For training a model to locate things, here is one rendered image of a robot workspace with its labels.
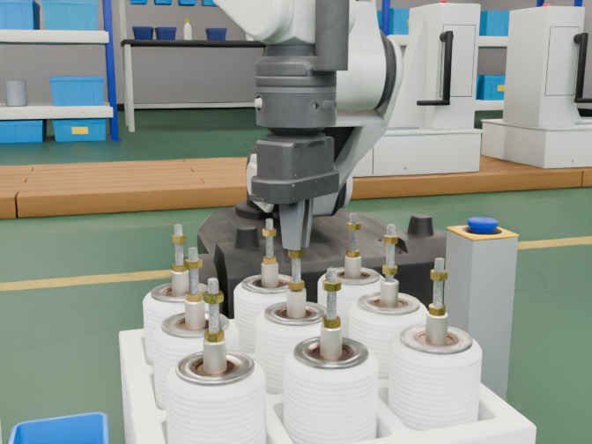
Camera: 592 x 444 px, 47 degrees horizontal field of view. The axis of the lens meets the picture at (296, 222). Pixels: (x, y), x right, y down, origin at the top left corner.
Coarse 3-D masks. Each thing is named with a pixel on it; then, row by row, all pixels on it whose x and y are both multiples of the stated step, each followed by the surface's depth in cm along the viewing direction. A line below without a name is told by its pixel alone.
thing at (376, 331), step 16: (352, 304) 85; (352, 320) 83; (368, 320) 80; (384, 320) 80; (400, 320) 80; (416, 320) 80; (352, 336) 83; (368, 336) 81; (384, 336) 80; (384, 352) 80; (384, 368) 81
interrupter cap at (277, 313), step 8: (280, 304) 83; (312, 304) 83; (264, 312) 80; (272, 312) 80; (280, 312) 81; (312, 312) 81; (320, 312) 80; (272, 320) 78; (280, 320) 78; (288, 320) 78; (296, 320) 78; (304, 320) 78; (312, 320) 78; (320, 320) 78
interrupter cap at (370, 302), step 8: (368, 296) 86; (376, 296) 86; (400, 296) 86; (408, 296) 86; (360, 304) 83; (368, 304) 83; (376, 304) 84; (400, 304) 84; (408, 304) 83; (416, 304) 83; (376, 312) 81; (384, 312) 80; (392, 312) 80; (400, 312) 80; (408, 312) 81
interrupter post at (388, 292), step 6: (384, 282) 83; (396, 282) 83; (384, 288) 82; (390, 288) 82; (396, 288) 83; (384, 294) 83; (390, 294) 82; (396, 294) 83; (384, 300) 83; (390, 300) 83; (396, 300) 83; (384, 306) 83; (390, 306) 83; (396, 306) 83
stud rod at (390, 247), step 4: (388, 228) 81; (392, 228) 81; (388, 232) 82; (392, 232) 81; (392, 236) 81; (388, 244) 82; (392, 244) 82; (388, 248) 82; (392, 248) 82; (388, 252) 82; (392, 252) 82; (388, 256) 82; (392, 256) 82; (388, 260) 82; (392, 260) 82; (388, 264) 82; (392, 264) 82; (388, 276) 83; (392, 276) 83; (388, 280) 83; (392, 280) 83
